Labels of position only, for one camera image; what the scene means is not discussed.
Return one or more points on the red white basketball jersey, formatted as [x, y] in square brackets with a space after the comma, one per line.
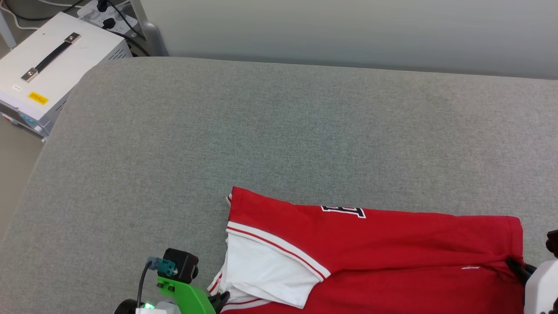
[392, 244]

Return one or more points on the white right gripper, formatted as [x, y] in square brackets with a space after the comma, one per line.
[542, 288]

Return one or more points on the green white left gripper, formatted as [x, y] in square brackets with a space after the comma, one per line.
[192, 301]

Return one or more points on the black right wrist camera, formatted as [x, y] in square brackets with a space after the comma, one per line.
[552, 244]

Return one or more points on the grey metal frame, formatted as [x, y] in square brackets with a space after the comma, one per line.
[152, 39]

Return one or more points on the grey metal leg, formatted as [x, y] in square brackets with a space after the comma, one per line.
[6, 30]

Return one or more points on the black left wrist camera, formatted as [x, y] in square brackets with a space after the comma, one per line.
[183, 264]

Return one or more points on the white power strip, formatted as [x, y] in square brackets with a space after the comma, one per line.
[93, 15]

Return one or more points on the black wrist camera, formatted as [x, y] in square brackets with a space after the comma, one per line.
[183, 264]
[552, 244]

